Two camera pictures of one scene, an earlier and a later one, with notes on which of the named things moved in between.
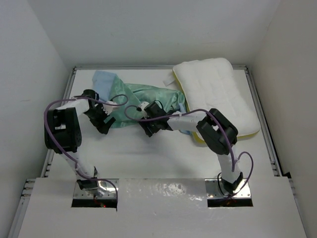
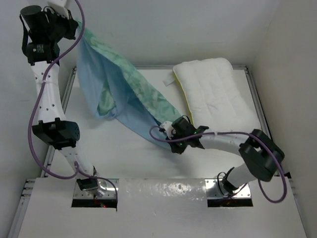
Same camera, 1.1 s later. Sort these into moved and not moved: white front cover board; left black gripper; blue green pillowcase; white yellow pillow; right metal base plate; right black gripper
Moved: blue green pillowcase; left black gripper; right black gripper
Not moved: white yellow pillow; white front cover board; right metal base plate
